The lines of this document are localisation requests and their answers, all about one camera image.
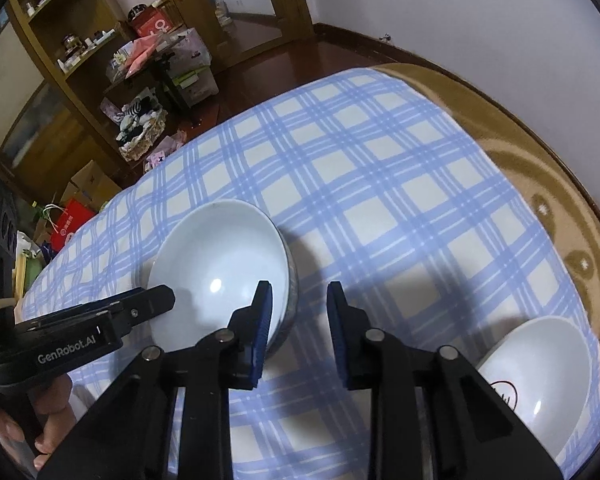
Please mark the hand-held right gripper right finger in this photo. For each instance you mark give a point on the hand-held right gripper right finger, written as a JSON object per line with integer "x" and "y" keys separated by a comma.
{"x": 340, "y": 330}

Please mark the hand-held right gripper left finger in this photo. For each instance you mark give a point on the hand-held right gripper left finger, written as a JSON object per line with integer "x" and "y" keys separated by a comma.
{"x": 262, "y": 330}

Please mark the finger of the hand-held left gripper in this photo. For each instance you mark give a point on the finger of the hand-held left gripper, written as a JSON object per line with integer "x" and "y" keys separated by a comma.
{"x": 125, "y": 299}
{"x": 150, "y": 305}

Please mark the large white bowl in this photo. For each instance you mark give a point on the large white bowl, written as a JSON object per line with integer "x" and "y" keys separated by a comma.
{"x": 220, "y": 255}

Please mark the small red patterned bowl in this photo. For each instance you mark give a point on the small red patterned bowl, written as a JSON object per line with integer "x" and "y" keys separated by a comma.
{"x": 540, "y": 360}

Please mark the person's left hand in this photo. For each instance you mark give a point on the person's left hand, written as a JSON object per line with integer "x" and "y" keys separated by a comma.
{"x": 55, "y": 420}

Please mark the red paper bag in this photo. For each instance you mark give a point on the red paper bag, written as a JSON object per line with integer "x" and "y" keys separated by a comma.
{"x": 72, "y": 222}

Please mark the blue plaid cloth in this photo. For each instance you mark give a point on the blue plaid cloth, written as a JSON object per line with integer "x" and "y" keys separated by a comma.
{"x": 380, "y": 185}

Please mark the pink packets on floor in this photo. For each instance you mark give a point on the pink packets on floor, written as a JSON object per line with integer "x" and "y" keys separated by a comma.
{"x": 165, "y": 150}

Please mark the woven basket with clothes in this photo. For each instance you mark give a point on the woven basket with clothes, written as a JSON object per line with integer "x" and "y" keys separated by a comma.
{"x": 140, "y": 130}

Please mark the cluttered wooden shelf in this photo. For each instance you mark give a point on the cluttered wooden shelf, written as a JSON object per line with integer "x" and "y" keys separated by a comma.
{"x": 172, "y": 85}

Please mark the wooden cabinet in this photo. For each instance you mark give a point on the wooden cabinet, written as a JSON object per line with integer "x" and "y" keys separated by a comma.
{"x": 55, "y": 85}

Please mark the clear plastic storage box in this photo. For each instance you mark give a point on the clear plastic storage box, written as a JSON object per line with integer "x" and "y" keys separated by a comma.
{"x": 195, "y": 70}

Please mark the pink packets on table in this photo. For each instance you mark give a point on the pink packets on table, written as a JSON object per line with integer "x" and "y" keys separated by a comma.
{"x": 142, "y": 55}

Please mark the red cardboard box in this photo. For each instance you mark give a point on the red cardboard box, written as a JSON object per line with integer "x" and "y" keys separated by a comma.
{"x": 152, "y": 22}

